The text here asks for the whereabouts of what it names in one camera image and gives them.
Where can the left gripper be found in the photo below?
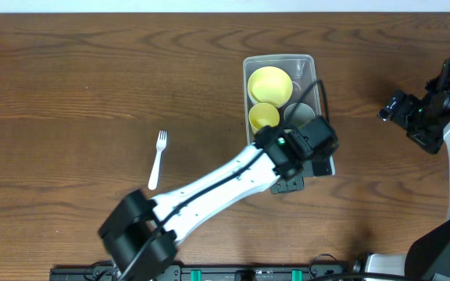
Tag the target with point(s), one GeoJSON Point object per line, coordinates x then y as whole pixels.
{"type": "Point", "coordinates": [287, 183]}

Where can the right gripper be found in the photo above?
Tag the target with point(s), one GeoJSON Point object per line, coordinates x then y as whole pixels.
{"type": "Point", "coordinates": [398, 108]}

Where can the grey-blue plastic cup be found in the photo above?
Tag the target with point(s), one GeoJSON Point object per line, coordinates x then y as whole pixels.
{"type": "Point", "coordinates": [303, 115]}

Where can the yellow plastic cup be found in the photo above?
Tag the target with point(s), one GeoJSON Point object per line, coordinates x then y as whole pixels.
{"type": "Point", "coordinates": [261, 115]}

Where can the yellow plastic bowl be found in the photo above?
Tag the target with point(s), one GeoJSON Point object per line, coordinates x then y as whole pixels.
{"type": "Point", "coordinates": [270, 85]}

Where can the white plastic fork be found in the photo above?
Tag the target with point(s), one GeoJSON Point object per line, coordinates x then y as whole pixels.
{"type": "Point", "coordinates": [161, 144]}

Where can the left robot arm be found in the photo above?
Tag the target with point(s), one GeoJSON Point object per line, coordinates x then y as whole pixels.
{"type": "Point", "coordinates": [142, 235]}

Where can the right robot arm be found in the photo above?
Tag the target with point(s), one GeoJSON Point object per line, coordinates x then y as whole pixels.
{"type": "Point", "coordinates": [428, 258]}

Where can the clear plastic container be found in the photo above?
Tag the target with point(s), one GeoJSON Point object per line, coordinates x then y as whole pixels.
{"type": "Point", "coordinates": [302, 71]}

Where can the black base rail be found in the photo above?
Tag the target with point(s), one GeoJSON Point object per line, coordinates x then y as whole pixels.
{"type": "Point", "coordinates": [106, 271]}

